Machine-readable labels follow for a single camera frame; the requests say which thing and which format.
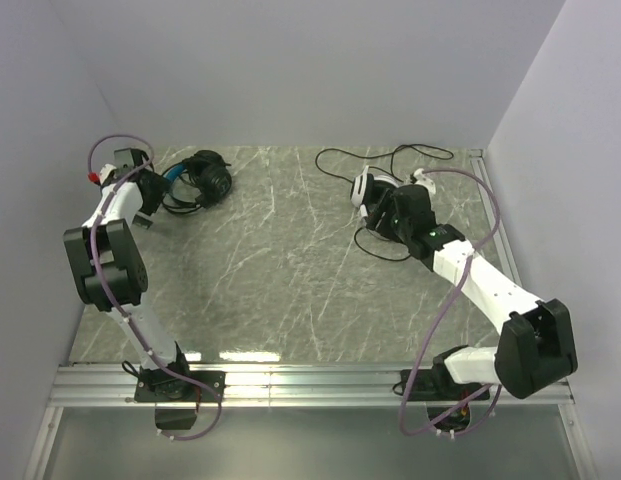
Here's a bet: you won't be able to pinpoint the black headphone cable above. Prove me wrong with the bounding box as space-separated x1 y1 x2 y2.
159 164 214 216

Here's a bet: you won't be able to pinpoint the white headphones black cable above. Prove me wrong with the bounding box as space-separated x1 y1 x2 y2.
315 143 453 262

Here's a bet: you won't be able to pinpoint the black blue headphones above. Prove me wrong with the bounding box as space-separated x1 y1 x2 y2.
162 150 233 216

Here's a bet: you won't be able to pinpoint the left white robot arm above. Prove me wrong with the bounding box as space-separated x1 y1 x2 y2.
63 148 194 401

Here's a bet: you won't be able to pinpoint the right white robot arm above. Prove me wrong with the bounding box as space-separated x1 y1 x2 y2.
361 184 578 399

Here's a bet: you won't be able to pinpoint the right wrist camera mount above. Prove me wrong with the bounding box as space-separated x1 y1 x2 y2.
408 168 436 195

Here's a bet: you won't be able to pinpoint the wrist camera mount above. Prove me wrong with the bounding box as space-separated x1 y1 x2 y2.
88 164 121 189
408 168 436 195

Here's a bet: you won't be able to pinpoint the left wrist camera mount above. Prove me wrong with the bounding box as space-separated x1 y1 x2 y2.
88 164 121 189

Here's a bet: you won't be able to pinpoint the aluminium right side rail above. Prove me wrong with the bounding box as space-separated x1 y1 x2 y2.
468 148 547 361

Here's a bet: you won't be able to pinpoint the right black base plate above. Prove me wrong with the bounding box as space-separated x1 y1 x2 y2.
408 368 482 402

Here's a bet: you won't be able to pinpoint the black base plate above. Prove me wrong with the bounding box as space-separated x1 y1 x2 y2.
408 368 482 402
134 370 225 403

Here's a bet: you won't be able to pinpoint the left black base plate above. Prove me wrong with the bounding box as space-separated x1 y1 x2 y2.
134 370 225 403

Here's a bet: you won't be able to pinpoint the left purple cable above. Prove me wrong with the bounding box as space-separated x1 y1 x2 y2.
87 133 224 442

